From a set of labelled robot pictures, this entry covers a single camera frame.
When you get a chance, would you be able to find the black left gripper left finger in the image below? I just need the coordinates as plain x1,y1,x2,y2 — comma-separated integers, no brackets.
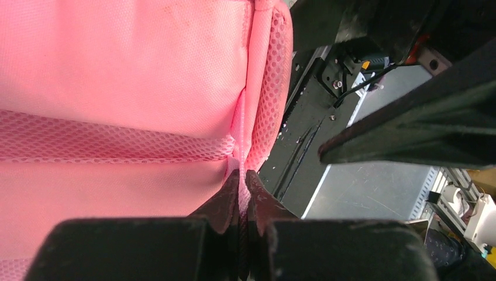
25,170,240,280

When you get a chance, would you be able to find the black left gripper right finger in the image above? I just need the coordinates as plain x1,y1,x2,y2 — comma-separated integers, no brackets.
246,170,438,280

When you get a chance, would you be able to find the pink student backpack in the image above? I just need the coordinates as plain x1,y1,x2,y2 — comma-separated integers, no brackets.
1,1,292,280

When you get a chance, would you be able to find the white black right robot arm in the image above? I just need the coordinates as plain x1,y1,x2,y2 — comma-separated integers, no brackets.
290,1,495,169

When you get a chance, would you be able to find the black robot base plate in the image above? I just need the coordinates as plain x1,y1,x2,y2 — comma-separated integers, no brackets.
259,43,361,201

